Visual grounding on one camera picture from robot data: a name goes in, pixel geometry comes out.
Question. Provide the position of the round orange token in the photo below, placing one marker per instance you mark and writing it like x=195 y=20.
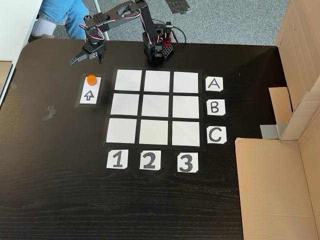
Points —
x=91 y=80

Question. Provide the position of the white nine-square grid sheet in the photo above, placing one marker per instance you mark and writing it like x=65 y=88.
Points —
x=155 y=107

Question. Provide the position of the white arrow paper sheet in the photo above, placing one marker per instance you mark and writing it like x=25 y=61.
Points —
x=90 y=96

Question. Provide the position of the white metal table leg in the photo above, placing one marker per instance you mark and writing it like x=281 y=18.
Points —
x=98 y=6

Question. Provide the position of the person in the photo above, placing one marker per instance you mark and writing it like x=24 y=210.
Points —
x=62 y=12

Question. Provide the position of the clear tape scraps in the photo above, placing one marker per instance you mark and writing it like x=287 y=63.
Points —
x=49 y=113

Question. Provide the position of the red black bar clamp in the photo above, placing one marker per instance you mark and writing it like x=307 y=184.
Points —
x=168 y=37

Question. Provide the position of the white side table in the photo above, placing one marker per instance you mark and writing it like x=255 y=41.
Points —
x=15 y=30

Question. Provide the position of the black floor tape patch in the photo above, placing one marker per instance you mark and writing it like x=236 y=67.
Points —
x=180 y=5

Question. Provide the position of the paper sheet number 1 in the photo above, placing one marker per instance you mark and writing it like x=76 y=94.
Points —
x=117 y=159

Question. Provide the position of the paper sheet number 2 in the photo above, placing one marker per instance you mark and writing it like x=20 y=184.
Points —
x=150 y=160

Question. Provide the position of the paper sheet letter A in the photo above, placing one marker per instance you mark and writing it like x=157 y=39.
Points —
x=214 y=84

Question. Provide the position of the paper sheet letter B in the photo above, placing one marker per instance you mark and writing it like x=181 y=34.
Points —
x=215 y=107

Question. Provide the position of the paper sheet number 3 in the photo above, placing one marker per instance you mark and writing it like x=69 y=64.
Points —
x=187 y=162

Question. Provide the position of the paper sheet letter C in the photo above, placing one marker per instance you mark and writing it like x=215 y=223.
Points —
x=216 y=135

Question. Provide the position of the brown cardboard box screen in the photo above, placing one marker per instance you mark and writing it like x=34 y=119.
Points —
x=270 y=190

